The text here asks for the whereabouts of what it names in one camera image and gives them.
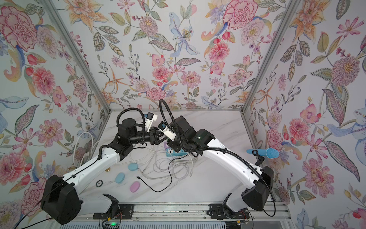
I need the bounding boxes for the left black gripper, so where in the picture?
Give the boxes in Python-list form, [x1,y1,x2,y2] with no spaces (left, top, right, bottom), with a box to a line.
[128,128,169,145]

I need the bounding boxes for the black charging cable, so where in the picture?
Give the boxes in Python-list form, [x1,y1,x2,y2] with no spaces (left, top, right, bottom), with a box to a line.
[136,153,195,193]

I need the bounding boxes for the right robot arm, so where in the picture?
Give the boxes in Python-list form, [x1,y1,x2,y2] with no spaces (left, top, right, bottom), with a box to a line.
[168,116,274,217]

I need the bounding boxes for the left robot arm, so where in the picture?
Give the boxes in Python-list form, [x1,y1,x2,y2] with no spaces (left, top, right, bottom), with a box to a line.
[41,118,166,225]

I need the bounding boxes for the purple power strip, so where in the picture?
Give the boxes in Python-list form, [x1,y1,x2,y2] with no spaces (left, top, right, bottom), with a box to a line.
[164,142,171,153]

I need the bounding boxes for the teal power strip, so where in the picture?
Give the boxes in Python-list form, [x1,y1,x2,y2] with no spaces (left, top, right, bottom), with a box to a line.
[165,148,187,157]

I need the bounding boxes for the teal earbud case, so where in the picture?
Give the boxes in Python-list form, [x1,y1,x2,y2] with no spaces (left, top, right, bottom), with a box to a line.
[128,163,139,171]
[115,173,125,184]

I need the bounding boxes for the pink earbud case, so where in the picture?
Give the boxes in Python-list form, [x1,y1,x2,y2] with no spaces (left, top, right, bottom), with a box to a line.
[130,181,141,193]

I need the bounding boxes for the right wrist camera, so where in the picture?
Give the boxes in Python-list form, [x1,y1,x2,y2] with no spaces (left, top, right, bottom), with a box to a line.
[158,122,176,141]

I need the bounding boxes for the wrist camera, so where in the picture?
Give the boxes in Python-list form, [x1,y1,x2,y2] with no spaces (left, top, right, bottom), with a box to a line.
[158,122,176,141]
[144,112,158,133]

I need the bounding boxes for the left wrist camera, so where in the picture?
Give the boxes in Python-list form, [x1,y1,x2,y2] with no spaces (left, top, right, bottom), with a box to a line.
[144,112,158,133]

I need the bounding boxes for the white coiled cables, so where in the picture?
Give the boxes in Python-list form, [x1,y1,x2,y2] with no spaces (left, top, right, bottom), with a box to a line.
[71,131,198,184]

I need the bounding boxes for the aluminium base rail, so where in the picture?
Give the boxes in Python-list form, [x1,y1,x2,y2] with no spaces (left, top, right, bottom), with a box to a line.
[57,201,295,222]

